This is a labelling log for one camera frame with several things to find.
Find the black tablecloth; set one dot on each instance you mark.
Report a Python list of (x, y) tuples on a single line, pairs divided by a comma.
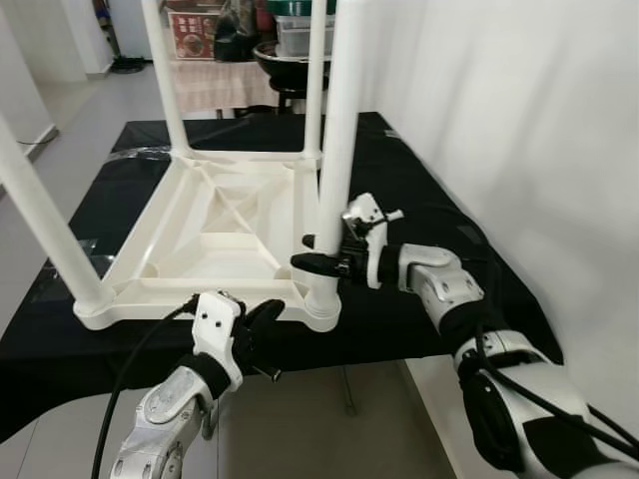
[(449, 200)]

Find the green pot lid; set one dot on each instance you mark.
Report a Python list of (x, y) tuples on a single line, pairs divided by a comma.
[(292, 5)]

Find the dark green floor cleaner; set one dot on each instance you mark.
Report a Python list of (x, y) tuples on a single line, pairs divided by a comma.
[(125, 65)]

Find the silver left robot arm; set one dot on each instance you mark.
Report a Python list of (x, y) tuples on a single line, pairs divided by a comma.
[(165, 409)]

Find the clear plastic bag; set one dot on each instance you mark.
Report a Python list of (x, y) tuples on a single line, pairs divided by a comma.
[(145, 152)]

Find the clear plastic container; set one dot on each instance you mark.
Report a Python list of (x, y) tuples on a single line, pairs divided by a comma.
[(292, 35)]

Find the black shiny pan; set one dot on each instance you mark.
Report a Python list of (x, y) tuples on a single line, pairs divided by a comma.
[(235, 35)]

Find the grey tape patch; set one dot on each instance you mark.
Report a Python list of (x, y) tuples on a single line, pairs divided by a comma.
[(469, 236)]

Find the grey cloth label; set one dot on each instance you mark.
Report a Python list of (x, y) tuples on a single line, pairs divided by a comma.
[(392, 133)]

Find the clear box orange lid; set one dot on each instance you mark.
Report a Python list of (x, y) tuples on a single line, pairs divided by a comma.
[(168, 30)]

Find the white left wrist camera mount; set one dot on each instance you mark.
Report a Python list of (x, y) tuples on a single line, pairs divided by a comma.
[(215, 329)]

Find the red food poster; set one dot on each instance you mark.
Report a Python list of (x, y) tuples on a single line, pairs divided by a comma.
[(193, 35)]

